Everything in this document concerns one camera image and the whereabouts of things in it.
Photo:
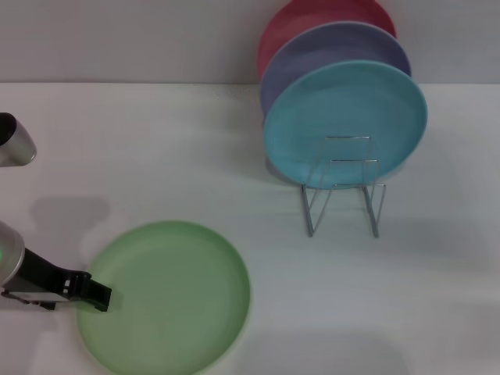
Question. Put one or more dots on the green plastic plate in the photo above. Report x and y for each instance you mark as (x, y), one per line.
(168, 297)

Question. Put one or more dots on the purple plastic plate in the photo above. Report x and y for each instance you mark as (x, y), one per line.
(312, 51)

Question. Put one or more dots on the red plastic plate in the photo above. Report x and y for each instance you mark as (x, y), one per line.
(297, 19)

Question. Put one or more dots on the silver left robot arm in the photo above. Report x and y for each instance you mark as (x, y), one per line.
(15, 148)

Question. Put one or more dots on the teal plastic plate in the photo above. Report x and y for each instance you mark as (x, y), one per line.
(336, 109)

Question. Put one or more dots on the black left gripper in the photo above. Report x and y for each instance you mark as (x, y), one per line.
(43, 277)

